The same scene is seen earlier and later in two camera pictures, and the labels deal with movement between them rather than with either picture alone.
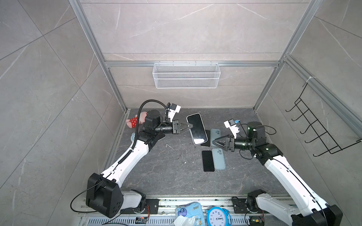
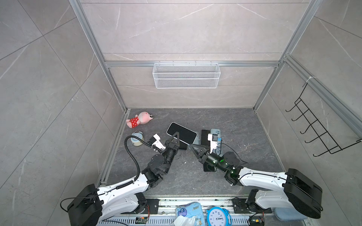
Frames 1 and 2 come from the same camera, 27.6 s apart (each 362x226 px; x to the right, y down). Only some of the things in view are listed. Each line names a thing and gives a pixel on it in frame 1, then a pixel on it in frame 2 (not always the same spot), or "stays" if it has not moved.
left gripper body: (169, 128) -> (169, 153)
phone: (208, 143) stays
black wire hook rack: (322, 132) stays
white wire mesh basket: (186, 75) stays
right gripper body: (240, 143) -> (214, 160)
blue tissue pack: (189, 214) stays
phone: (198, 131) -> (182, 146)
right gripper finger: (223, 140) -> (199, 150)
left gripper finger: (185, 126) -> (176, 139)
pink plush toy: (132, 122) stays
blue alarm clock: (217, 216) stays
